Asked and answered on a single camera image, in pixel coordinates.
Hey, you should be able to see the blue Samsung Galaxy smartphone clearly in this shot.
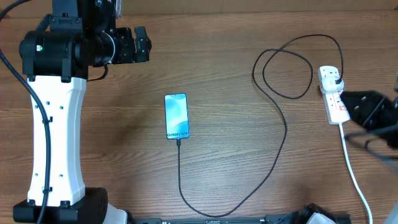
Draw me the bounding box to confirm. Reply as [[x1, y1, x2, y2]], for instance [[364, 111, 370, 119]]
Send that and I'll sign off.
[[164, 93, 190, 139]]

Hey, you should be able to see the black USB charging cable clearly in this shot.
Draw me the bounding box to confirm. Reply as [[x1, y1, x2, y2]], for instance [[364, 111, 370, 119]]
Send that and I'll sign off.
[[176, 34, 345, 218]]

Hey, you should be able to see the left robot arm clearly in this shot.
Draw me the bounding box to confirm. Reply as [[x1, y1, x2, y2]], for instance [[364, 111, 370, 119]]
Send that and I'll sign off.
[[13, 0, 152, 223]]

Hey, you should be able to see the white charger plug adapter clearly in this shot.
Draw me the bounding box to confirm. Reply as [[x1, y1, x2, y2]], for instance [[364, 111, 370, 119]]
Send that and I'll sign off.
[[320, 77, 345, 94]]

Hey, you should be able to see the white power strip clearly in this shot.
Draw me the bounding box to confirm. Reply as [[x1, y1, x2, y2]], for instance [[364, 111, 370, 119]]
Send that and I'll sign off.
[[318, 65, 350, 124]]

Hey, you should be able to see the white power strip cord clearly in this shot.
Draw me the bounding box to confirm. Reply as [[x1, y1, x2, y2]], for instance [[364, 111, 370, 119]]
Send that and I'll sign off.
[[338, 123, 374, 224]]

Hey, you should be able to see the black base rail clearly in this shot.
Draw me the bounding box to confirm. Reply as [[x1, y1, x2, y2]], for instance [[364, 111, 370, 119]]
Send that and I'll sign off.
[[133, 213, 295, 224]]

